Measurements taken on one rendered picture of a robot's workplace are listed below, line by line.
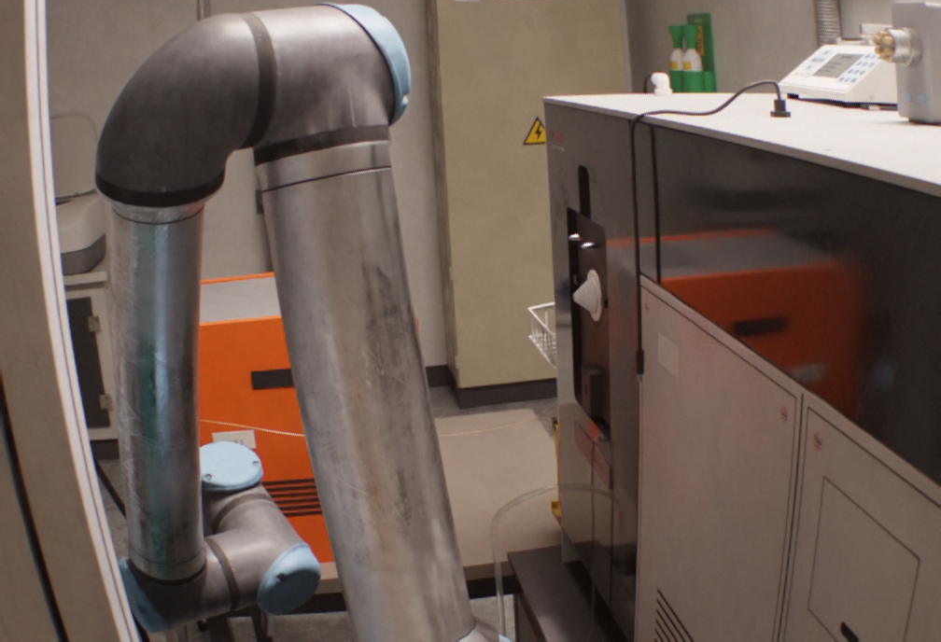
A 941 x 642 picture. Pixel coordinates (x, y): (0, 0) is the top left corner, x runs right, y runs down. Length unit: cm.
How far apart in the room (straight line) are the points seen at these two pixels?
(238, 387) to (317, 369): 80
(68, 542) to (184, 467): 40
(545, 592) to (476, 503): 42
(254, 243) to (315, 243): 388
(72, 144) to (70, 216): 49
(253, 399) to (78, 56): 331
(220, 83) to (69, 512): 36
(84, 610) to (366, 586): 34
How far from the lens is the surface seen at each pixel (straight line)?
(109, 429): 431
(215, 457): 122
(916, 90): 102
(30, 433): 57
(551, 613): 148
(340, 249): 81
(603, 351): 128
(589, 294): 127
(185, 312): 87
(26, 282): 55
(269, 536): 115
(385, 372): 82
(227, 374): 162
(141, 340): 88
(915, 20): 101
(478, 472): 205
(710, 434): 91
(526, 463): 209
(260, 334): 160
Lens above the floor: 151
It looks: 14 degrees down
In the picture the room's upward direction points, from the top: 3 degrees counter-clockwise
